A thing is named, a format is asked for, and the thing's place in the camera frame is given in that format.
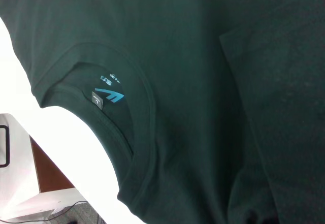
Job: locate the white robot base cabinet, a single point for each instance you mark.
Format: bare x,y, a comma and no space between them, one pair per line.
17,183

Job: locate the black FREE print t-shirt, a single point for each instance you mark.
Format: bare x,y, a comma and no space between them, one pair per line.
203,81

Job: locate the brown wooden panel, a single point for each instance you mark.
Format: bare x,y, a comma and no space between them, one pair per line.
48,173

